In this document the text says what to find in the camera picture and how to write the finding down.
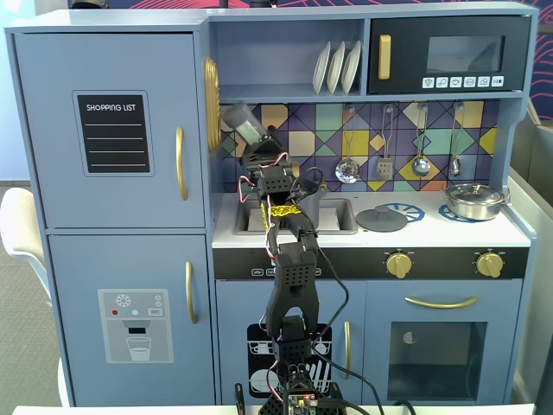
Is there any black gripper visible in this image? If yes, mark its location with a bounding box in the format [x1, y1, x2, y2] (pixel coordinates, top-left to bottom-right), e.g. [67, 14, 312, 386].
[241, 124, 289, 172]

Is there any gray salt shaker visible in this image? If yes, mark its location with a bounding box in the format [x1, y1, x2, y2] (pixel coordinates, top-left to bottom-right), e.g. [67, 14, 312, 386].
[220, 103, 271, 147]

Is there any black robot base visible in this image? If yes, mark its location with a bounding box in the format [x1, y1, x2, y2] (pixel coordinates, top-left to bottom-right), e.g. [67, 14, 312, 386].
[257, 362, 349, 415]

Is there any gold toy telephone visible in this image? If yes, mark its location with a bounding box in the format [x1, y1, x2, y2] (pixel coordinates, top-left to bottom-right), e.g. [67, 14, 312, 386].
[202, 55, 222, 153]

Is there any yellow tape strip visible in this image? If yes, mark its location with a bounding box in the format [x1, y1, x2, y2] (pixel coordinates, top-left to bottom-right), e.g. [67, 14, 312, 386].
[261, 203, 303, 219]

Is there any gray plastic pot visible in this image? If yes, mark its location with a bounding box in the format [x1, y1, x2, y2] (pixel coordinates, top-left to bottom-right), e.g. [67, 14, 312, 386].
[258, 179, 327, 230]

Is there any blue toy kitchen body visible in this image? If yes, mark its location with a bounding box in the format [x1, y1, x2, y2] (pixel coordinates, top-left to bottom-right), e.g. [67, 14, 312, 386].
[3, 2, 541, 407]

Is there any steel skimmer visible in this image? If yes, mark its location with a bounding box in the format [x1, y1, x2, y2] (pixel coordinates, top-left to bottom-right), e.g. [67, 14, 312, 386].
[334, 107, 361, 185]

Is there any white toy plate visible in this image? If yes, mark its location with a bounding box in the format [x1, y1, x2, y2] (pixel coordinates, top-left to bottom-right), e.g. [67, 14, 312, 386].
[312, 41, 333, 96]
[340, 40, 363, 95]
[326, 41, 346, 96]

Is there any gray toy sink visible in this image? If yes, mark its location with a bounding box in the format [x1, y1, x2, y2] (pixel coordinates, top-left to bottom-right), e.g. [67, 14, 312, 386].
[232, 197, 359, 237]

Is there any steel slotted spatula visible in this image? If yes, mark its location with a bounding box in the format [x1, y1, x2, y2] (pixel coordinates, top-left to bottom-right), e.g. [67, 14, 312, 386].
[374, 105, 397, 182]

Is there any gray plastic pot lid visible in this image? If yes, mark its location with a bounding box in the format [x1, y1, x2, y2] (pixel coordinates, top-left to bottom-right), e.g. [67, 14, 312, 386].
[354, 205, 410, 233]

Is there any black shopping list board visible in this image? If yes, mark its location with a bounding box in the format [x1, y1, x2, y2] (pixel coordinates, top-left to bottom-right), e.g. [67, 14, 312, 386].
[72, 89, 156, 178]

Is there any steel ladle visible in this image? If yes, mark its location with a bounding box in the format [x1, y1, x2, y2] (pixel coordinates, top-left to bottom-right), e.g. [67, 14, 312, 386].
[410, 105, 433, 178]

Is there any gold stove knob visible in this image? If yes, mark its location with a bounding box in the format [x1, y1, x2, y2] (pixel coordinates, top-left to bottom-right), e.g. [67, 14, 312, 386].
[476, 252, 504, 278]
[385, 252, 412, 279]

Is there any black microwave door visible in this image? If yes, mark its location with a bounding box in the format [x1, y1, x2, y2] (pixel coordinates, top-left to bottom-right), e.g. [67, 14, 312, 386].
[366, 16, 531, 95]

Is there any steel spoon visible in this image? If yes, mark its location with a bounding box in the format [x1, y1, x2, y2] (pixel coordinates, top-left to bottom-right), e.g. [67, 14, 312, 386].
[448, 105, 463, 177]

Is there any blue oven door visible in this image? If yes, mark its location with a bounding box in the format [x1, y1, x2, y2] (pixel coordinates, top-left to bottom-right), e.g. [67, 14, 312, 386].
[365, 279, 524, 405]

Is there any steel pot lid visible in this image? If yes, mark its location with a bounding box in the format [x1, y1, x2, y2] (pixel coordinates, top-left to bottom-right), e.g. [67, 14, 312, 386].
[446, 182, 505, 204]

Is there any black stove control panel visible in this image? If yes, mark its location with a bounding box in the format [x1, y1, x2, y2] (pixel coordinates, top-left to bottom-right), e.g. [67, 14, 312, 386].
[213, 247, 531, 281]

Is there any steel pot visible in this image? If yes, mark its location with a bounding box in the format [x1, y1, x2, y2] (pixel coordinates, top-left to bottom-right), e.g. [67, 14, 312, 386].
[444, 194, 511, 221]

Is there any blue upper fridge door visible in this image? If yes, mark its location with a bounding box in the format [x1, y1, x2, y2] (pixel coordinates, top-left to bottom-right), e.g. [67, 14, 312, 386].
[12, 32, 207, 230]

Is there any blue fridge door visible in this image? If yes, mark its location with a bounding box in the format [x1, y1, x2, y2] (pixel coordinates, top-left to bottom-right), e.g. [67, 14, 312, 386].
[47, 234, 216, 407]
[12, 32, 207, 230]

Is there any gray water dispenser sticker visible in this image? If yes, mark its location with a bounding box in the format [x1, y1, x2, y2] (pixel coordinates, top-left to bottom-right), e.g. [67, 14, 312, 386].
[97, 288, 175, 365]

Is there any blue lower fridge door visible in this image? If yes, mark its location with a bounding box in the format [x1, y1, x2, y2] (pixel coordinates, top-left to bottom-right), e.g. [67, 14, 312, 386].
[47, 234, 216, 407]

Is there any white chair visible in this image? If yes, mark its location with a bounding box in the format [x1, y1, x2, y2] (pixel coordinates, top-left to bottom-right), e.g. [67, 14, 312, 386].
[0, 186, 73, 407]

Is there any robot controller board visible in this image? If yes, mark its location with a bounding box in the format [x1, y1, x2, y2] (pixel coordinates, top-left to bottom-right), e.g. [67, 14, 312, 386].
[284, 391, 321, 415]

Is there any beige partition panel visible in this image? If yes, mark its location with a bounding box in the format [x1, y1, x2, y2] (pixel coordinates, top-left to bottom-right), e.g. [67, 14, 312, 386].
[507, 94, 553, 405]

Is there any red white servo wire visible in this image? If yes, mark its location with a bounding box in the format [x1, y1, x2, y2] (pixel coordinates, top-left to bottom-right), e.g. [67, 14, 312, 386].
[238, 150, 295, 204]

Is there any gold upper fridge handle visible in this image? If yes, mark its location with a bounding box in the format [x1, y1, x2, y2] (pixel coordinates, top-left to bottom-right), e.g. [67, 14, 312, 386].
[175, 125, 190, 202]

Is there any gold fridge handle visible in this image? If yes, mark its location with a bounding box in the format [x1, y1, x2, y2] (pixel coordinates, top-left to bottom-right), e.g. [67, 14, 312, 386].
[175, 125, 190, 202]
[184, 260, 200, 325]

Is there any gold microwave handle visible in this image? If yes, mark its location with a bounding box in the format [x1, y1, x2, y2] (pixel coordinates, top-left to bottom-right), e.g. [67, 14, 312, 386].
[378, 34, 392, 81]

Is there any gold lower fridge handle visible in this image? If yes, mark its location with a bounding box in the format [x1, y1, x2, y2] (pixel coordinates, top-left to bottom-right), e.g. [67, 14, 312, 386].
[184, 260, 200, 325]

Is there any gold dishwasher door handle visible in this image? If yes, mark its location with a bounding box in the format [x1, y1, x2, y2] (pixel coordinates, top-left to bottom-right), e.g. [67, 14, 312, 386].
[343, 320, 353, 380]

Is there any gold oven handle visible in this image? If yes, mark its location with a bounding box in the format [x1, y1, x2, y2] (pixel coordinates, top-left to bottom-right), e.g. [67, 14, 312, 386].
[404, 296, 480, 310]

